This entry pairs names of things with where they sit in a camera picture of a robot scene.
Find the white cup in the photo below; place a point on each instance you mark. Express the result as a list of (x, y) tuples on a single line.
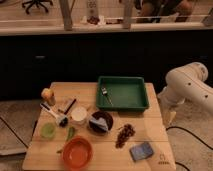
[(79, 115)]

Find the white handled brush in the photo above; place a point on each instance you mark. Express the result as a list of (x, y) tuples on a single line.
[(60, 119)]

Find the bunch of dark grapes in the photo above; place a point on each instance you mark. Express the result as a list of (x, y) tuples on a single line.
[(124, 135)]

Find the orange bowl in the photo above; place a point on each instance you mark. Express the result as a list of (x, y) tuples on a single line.
[(77, 154)]

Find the black marker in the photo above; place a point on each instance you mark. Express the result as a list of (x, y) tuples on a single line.
[(69, 107)]

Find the green leaf vegetable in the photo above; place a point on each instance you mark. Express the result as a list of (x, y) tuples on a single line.
[(71, 132)]

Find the green plastic tray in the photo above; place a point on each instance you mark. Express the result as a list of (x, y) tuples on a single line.
[(126, 93)]

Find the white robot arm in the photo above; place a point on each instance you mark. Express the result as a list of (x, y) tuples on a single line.
[(185, 82)]

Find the wooden table post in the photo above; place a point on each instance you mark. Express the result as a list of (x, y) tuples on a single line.
[(128, 7), (65, 11)]

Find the seated person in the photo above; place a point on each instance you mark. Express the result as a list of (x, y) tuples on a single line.
[(153, 10)]

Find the office chair base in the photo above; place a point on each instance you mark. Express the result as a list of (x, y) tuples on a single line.
[(28, 4)]

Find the green cup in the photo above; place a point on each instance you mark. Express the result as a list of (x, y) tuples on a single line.
[(48, 131)]

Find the dark bowl with cloth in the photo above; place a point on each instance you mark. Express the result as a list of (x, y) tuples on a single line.
[(101, 122)]

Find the wooden table post right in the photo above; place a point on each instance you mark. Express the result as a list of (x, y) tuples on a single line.
[(128, 7)]

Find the blue sponge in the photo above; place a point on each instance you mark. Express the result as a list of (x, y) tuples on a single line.
[(141, 151)]

